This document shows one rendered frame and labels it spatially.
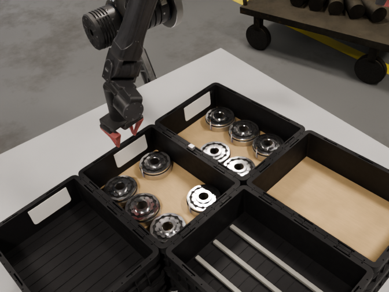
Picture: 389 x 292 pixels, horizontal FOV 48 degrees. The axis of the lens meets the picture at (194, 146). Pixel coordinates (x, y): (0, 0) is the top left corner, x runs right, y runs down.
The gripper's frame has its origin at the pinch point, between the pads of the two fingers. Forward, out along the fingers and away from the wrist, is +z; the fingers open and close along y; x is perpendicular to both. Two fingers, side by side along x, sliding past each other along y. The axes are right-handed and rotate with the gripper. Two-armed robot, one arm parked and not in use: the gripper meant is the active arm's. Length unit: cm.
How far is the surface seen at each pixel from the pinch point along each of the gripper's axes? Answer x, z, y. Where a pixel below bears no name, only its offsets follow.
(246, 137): -18.5, 13.9, 34.4
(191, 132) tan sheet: 0.6, 18.6, 27.7
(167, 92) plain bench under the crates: 38, 34, 51
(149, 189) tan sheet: -6.9, 18.2, 0.4
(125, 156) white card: 5.7, 13.4, 2.3
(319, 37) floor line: 59, 105, 237
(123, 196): -4.6, 15.5, -7.9
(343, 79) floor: 16, 102, 197
